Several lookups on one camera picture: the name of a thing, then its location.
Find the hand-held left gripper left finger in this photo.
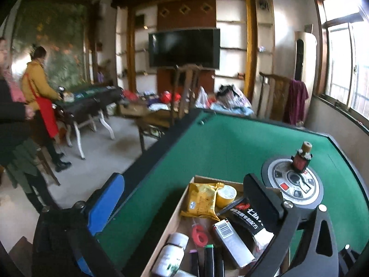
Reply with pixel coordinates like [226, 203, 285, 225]
[31, 172, 125, 277]

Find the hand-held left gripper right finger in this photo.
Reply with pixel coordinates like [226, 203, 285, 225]
[243, 173, 341, 277]

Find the white barcode box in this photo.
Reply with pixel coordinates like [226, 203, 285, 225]
[212, 219, 256, 269]

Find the yellow cracker packet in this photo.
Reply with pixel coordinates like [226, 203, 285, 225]
[180, 182, 226, 223]

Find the cardboard box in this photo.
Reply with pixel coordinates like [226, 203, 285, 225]
[141, 175, 290, 277]

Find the black marker green ring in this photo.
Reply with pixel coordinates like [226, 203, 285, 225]
[204, 244, 216, 277]

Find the black marker pink ring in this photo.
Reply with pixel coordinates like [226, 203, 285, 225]
[188, 248, 200, 277]

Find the black printed packet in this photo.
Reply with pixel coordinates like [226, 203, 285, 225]
[217, 197, 275, 238]

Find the yellow tape roll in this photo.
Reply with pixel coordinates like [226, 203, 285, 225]
[215, 184, 238, 209]

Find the round table control panel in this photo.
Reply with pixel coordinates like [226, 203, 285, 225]
[261, 157, 324, 206]

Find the black and red spool gadget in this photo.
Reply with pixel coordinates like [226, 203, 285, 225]
[290, 141, 314, 174]

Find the white bottle green label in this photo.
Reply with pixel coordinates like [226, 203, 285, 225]
[151, 232, 190, 277]

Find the low wooden table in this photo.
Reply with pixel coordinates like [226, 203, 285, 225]
[136, 108, 174, 152]

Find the green topped game table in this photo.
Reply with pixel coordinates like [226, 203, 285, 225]
[54, 85, 123, 160]

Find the maroon cloth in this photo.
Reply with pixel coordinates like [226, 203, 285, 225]
[283, 79, 309, 125]

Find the wooden armchair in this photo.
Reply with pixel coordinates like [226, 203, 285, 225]
[170, 63, 203, 122]
[258, 72, 292, 122]

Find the pile of plastic bags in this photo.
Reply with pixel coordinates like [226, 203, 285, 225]
[195, 84, 255, 114]

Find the white standing air conditioner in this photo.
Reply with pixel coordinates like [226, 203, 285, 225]
[294, 30, 318, 82]

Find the metal framed window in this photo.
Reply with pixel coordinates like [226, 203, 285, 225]
[314, 0, 369, 135]

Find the black flat television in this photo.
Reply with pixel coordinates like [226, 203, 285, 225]
[148, 28, 221, 70]

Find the red tape ring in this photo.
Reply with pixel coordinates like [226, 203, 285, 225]
[191, 224, 209, 246]

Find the large wall painting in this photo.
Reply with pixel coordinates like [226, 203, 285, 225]
[13, 0, 90, 85]

